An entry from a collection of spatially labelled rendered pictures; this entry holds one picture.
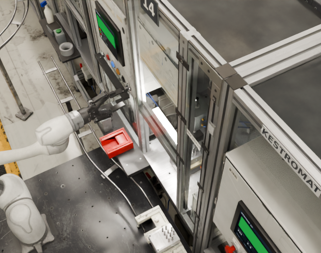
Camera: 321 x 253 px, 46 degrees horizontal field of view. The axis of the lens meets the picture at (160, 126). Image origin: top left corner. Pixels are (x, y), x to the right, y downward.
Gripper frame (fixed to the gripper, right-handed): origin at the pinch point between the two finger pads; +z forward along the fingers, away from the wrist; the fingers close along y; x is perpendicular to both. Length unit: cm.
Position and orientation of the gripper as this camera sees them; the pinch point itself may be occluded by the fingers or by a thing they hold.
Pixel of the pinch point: (118, 99)
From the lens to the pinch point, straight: 184.1
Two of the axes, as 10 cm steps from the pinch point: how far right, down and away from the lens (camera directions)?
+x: -5.8, -5.7, 5.8
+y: -0.5, -6.9, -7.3
